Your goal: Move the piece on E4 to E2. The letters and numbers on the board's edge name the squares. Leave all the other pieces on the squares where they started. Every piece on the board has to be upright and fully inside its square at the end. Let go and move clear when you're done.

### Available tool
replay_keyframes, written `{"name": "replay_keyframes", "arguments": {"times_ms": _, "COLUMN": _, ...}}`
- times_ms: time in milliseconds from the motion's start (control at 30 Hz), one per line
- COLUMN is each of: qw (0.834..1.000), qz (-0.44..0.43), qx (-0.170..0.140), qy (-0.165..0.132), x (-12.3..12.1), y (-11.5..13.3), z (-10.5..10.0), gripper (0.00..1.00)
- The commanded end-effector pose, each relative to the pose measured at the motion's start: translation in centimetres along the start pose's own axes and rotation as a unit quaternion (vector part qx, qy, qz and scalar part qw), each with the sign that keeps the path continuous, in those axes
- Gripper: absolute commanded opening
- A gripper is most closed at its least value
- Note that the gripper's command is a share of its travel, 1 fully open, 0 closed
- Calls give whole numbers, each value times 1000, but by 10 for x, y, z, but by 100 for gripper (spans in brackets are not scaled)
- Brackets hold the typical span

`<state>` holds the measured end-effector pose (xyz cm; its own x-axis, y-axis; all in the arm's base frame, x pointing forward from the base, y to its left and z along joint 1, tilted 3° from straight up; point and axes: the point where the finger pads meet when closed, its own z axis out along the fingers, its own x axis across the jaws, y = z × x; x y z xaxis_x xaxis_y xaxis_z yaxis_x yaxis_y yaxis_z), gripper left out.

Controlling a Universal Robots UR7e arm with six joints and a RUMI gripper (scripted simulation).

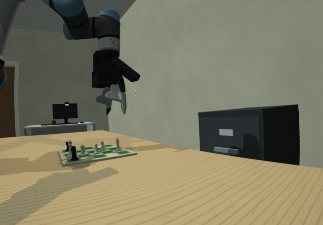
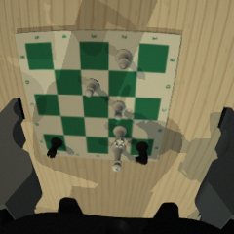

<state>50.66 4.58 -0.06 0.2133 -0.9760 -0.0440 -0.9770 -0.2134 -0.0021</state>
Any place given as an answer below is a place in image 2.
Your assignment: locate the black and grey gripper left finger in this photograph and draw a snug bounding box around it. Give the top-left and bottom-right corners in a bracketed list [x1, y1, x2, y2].
[0, 98, 42, 227]

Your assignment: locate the black chess piece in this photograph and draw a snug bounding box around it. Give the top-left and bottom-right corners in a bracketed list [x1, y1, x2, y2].
[136, 141, 148, 165]
[47, 137, 62, 158]

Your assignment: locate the green and cream chessboard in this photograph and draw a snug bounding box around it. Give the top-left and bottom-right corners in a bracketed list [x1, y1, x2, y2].
[15, 30, 181, 162]

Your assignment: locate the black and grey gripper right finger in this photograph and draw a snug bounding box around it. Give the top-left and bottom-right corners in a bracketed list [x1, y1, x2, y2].
[195, 107, 234, 234]

